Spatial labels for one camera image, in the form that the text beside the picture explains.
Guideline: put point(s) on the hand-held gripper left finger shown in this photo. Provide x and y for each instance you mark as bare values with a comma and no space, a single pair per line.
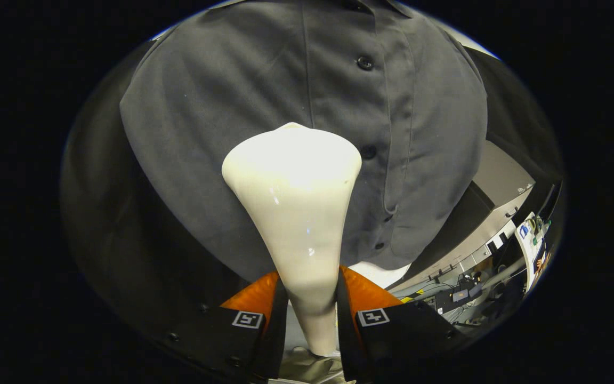
277,330

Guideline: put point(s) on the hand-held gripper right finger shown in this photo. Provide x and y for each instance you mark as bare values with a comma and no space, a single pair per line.
345,330

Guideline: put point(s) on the white garment steamer head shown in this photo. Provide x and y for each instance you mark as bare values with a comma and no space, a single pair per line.
296,213

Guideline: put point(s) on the grey button-up shirt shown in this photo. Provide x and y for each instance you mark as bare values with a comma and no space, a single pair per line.
221,106

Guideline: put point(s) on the white mannequin torso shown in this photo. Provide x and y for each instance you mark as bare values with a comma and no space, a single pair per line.
384,274

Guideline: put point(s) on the black box on floor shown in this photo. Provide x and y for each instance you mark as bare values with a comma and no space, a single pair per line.
453,300

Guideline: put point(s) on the white side desk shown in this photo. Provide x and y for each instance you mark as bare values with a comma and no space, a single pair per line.
531,256

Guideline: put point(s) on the grey top cabinet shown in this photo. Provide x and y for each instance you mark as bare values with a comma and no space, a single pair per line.
499,176

